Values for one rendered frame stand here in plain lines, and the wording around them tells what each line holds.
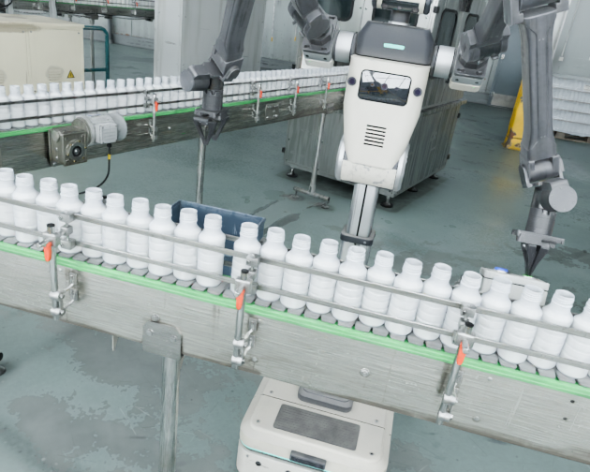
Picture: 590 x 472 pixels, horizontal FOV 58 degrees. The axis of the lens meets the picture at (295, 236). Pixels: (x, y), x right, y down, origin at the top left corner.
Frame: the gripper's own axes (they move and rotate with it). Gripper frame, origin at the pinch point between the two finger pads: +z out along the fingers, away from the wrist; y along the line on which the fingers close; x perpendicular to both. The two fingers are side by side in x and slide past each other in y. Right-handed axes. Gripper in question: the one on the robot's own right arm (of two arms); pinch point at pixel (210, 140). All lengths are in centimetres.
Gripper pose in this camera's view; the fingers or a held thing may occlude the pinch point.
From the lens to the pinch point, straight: 160.9
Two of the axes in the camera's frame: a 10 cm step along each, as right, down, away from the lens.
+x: 9.5, 2.3, -2.0
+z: -1.3, 9.0, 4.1
